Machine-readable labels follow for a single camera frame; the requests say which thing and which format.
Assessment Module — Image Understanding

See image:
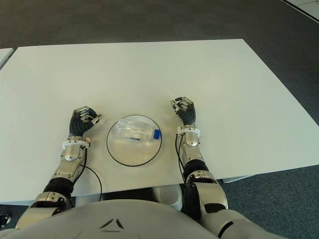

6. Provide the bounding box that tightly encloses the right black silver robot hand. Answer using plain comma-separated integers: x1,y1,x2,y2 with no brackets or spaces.
170,96,197,126

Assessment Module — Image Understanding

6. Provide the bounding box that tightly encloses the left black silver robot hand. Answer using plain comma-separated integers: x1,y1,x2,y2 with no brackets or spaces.
68,106,103,138

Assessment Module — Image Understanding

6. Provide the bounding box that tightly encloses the clear bottle with blue cap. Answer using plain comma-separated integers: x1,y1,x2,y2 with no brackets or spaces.
116,119,161,144

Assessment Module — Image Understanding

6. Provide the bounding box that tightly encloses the white plate with black rim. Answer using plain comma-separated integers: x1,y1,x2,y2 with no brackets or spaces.
106,114,163,167

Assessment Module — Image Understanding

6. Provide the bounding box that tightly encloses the white robot left leg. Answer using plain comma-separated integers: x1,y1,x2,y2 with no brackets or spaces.
76,195,103,206

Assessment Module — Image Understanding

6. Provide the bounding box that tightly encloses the white robot leg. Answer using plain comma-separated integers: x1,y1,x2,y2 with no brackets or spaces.
76,195,103,206
153,186,184,212

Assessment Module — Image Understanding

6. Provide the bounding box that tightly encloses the white robot right leg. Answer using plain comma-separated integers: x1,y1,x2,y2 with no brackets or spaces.
153,186,184,212

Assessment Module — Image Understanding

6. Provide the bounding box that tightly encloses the white side table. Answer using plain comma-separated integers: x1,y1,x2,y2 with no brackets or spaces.
0,47,13,69

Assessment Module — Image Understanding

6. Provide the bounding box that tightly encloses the grey robot torso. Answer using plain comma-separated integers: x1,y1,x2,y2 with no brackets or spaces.
0,200,221,239

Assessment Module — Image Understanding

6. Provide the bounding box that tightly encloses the small black floor object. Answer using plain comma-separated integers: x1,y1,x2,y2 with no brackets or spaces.
0,213,12,229

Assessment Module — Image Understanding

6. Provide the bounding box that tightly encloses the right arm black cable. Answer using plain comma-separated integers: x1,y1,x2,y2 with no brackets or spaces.
175,133,187,185

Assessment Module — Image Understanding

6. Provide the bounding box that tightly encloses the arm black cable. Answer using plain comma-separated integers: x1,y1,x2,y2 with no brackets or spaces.
175,133,187,185
79,148,103,202

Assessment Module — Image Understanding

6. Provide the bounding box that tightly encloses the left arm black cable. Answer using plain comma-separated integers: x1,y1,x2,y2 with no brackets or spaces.
79,148,103,202

